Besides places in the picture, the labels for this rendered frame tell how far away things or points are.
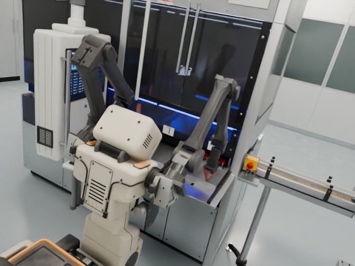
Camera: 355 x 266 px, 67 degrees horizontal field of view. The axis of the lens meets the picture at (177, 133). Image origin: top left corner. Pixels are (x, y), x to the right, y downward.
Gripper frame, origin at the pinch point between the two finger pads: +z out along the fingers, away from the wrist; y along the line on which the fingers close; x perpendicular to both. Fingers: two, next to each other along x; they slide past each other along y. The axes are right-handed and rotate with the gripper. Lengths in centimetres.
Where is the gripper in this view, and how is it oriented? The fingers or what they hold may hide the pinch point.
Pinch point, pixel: (207, 180)
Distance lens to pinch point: 157.5
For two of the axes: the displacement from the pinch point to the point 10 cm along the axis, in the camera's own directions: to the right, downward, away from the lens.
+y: 4.1, -1.1, 9.0
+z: -2.5, 9.4, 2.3
